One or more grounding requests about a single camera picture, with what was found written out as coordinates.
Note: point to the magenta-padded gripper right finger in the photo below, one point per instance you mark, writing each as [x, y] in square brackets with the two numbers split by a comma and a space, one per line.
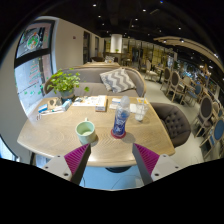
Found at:
[148, 158]

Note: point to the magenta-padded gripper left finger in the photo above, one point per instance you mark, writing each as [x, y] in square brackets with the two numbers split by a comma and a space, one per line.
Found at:
[75, 160]

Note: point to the clear blue-labelled drink bottle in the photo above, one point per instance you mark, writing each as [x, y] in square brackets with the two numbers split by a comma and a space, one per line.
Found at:
[120, 121]

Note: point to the pale green ceramic mug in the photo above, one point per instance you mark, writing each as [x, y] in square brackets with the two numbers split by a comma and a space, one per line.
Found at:
[86, 132]

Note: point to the dark grey tufted armchair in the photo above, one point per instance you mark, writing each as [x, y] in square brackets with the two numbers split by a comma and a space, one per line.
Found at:
[173, 123]

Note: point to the clear plastic cup with straw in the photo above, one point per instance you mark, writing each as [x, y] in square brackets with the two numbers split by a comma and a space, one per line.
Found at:
[141, 112]

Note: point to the blue white small box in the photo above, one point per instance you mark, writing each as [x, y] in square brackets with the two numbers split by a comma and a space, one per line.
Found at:
[65, 105]

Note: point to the flat white printed booklet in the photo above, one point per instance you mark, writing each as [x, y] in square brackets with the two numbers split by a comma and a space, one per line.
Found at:
[85, 101]

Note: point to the small white blue packet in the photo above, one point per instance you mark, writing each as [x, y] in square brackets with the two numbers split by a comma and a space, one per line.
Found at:
[115, 101]

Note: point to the green potted plant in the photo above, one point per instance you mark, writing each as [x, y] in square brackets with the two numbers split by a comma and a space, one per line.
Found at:
[65, 81]

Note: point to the group of dining chairs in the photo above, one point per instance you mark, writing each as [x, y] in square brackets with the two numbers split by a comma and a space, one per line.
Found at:
[173, 83]

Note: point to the grey curved sofa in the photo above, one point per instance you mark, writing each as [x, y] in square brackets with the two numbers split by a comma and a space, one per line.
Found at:
[91, 78]

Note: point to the grey white chevron cushion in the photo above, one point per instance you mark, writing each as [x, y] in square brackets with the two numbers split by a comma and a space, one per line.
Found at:
[117, 80]

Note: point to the group of ceiling spotlights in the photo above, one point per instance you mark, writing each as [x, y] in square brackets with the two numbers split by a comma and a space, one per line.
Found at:
[144, 10]

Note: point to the dark framed wall poster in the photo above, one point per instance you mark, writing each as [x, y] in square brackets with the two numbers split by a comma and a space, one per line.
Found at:
[33, 40]

